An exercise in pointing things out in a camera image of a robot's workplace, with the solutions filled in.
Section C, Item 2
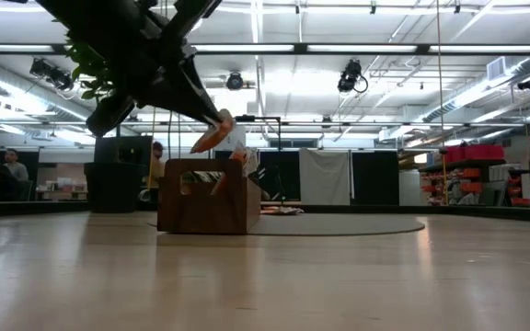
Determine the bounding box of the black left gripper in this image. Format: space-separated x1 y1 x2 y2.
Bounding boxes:
85 0 224 138

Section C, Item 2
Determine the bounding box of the brown wooden tea box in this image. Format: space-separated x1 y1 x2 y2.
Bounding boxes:
156 158 262 235

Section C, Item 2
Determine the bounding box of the white square panel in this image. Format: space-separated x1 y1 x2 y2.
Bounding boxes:
218 124 247 152

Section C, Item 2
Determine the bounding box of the person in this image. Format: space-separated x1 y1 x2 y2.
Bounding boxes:
2 147 30 183
147 141 167 190

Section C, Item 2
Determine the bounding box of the green potted plant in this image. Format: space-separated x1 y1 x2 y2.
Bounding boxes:
64 17 154 213

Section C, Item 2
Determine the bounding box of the black ceiling spotlight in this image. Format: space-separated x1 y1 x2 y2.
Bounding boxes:
29 57 75 92

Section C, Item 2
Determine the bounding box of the white cloth panel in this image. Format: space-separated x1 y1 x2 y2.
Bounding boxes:
299 149 352 207

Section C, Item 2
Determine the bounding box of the round grey mat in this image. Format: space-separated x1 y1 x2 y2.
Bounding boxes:
147 213 426 237

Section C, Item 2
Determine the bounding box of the black partition panel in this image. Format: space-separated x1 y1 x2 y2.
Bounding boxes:
351 150 400 207

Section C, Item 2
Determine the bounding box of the shelf with red bins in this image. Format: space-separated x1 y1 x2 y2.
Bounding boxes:
419 143 530 208

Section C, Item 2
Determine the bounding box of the black overhead camera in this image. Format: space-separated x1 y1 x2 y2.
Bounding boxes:
225 71 245 92

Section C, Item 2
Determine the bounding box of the black metal stand frame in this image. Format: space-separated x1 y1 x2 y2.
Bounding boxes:
235 114 283 203

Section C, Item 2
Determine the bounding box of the black hanging ceiling camera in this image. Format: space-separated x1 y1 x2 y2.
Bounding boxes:
337 58 370 95

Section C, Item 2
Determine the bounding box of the black overhead frame bar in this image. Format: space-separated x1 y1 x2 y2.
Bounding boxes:
0 41 530 56

